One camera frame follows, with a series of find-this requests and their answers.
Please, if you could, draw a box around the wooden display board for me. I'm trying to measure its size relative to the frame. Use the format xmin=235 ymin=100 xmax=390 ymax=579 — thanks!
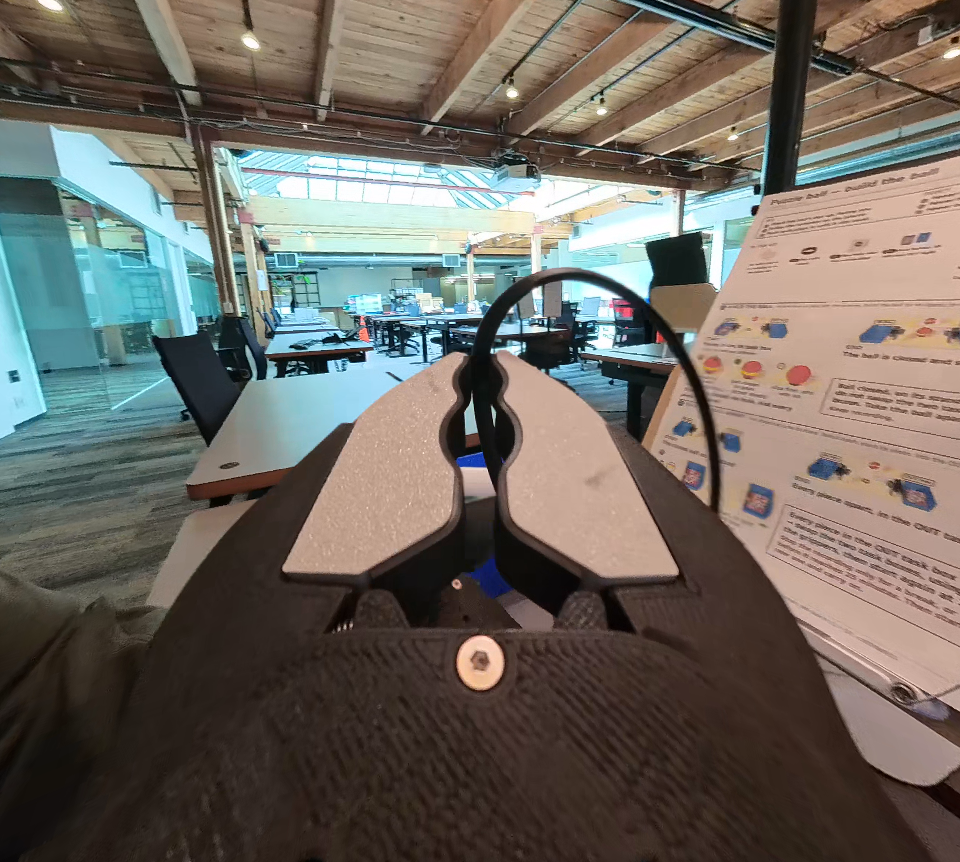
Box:
xmin=641 ymin=157 xmax=960 ymax=709
xmin=648 ymin=283 xmax=719 ymax=333

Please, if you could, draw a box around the blue plastic bin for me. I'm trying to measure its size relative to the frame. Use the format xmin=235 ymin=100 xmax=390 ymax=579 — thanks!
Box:
xmin=456 ymin=451 xmax=520 ymax=602

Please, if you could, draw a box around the person's left forearm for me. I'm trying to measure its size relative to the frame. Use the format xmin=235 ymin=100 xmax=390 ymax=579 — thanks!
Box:
xmin=0 ymin=568 xmax=170 ymax=862

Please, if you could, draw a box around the ceiling projector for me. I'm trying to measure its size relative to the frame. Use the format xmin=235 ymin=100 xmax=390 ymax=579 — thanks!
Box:
xmin=489 ymin=155 xmax=543 ymax=193

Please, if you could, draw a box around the thin black cable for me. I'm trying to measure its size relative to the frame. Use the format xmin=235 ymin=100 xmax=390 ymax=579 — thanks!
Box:
xmin=468 ymin=267 xmax=723 ymax=512

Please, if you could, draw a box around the white board stand base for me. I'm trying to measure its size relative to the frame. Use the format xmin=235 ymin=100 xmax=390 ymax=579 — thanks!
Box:
xmin=816 ymin=652 xmax=960 ymax=789

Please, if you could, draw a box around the black red office chair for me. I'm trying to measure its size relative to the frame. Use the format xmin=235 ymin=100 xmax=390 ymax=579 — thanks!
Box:
xmin=609 ymin=298 xmax=655 ymax=347

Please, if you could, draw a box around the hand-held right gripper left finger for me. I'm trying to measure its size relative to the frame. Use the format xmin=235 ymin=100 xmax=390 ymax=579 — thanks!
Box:
xmin=281 ymin=352 xmax=469 ymax=591

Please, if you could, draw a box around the printed instruction sheet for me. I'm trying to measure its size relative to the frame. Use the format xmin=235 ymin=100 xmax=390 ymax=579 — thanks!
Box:
xmin=649 ymin=157 xmax=960 ymax=662

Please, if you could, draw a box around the wood edged grey desk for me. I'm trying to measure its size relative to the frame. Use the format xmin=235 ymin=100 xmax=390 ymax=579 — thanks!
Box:
xmin=184 ymin=368 xmax=483 ymax=504

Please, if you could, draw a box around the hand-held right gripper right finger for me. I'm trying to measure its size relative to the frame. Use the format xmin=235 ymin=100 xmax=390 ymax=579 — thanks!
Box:
xmin=493 ymin=350 xmax=681 ymax=609

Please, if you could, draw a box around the black metal pole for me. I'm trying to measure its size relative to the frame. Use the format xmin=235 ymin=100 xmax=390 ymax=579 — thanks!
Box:
xmin=759 ymin=0 xmax=831 ymax=197

